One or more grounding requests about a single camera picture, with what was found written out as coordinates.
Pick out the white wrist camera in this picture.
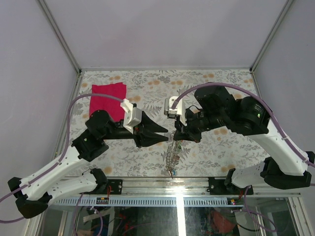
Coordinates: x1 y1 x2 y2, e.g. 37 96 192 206
120 99 142 134
164 96 187 126

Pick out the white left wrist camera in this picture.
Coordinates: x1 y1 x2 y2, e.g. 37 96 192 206
120 99 142 134

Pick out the white slotted cable duct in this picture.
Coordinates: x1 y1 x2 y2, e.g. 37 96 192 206
54 196 236 207

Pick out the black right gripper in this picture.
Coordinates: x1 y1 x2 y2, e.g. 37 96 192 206
173 106 226 143

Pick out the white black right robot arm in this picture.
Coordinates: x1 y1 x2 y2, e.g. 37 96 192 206
164 83 315 194

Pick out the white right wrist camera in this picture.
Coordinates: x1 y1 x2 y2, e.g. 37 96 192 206
164 96 187 126

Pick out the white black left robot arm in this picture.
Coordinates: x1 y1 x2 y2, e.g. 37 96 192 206
8 109 168 219

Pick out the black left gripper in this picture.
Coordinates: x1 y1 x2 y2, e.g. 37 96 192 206
102 112 170 148

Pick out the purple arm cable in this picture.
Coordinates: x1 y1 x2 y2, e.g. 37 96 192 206
0 93 125 224
172 83 315 169

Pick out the red folded cloth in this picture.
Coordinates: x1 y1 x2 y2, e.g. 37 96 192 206
89 82 127 122

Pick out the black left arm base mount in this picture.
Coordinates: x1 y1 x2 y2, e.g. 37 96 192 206
96 179 123 196

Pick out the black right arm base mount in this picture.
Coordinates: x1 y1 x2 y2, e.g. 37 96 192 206
206 177 246 196

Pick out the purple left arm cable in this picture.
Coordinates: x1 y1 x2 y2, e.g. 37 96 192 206
0 93 125 224

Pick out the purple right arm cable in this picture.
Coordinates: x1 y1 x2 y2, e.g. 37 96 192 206
172 83 315 169

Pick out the aluminium front rail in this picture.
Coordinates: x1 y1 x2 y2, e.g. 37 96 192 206
109 177 302 197

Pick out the grey metal key organiser ring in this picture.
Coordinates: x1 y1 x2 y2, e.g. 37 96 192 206
164 132 184 179

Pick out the floral table mat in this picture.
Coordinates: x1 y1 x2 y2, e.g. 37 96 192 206
69 69 268 177

